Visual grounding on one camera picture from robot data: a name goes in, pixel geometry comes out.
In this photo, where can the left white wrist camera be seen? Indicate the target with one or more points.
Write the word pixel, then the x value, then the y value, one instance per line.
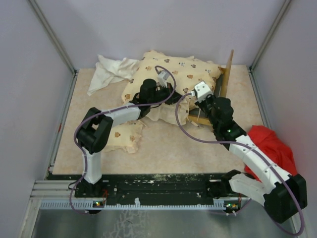
pixel 162 78

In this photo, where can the red cloth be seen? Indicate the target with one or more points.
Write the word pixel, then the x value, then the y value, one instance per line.
pixel 280 153

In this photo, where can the right aluminium frame post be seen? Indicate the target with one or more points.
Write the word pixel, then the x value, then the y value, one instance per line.
pixel 269 36

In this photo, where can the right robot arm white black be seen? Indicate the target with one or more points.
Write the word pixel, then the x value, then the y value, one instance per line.
pixel 280 193

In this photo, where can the aluminium frame post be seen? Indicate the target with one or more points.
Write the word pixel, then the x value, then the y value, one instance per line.
pixel 60 49
pixel 269 36

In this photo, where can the small cream print pillow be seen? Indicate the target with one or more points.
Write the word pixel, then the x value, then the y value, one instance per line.
pixel 125 136

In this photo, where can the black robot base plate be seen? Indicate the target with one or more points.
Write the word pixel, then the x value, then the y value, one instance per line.
pixel 158 189

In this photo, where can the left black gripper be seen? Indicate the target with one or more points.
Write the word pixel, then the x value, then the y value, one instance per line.
pixel 175 97

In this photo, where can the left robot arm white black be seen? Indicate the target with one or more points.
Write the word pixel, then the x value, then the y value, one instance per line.
pixel 92 135

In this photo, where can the left aluminium frame post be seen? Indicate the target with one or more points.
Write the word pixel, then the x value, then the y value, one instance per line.
pixel 60 49

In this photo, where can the white cloth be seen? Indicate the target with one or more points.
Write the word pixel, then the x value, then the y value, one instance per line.
pixel 109 71

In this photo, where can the wooden pet bed frame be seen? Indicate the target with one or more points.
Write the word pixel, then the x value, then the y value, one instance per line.
pixel 195 116

